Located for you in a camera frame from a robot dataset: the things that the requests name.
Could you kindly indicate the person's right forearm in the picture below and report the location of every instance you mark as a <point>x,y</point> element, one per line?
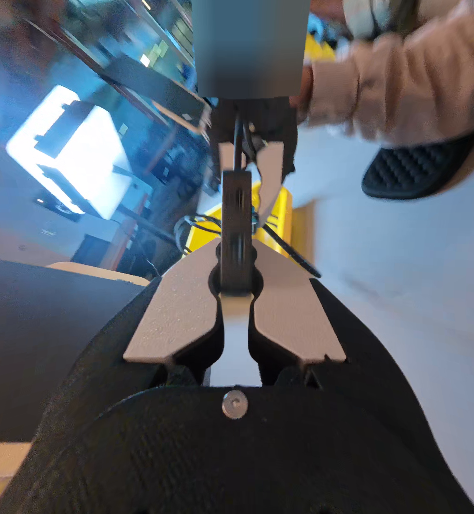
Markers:
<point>401,88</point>

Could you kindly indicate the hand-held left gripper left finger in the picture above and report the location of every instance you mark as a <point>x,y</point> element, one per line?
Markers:
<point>176,313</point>

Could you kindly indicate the person's right hand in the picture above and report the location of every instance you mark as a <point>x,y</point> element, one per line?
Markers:
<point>305,92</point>

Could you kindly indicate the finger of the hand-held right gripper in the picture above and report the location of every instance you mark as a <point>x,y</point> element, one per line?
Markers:
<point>225,156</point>
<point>273,172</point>

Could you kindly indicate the black textured wrist rest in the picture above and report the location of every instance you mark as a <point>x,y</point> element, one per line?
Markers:
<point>413,172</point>

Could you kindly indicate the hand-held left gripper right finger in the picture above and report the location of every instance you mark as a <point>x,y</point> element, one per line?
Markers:
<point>293,317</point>

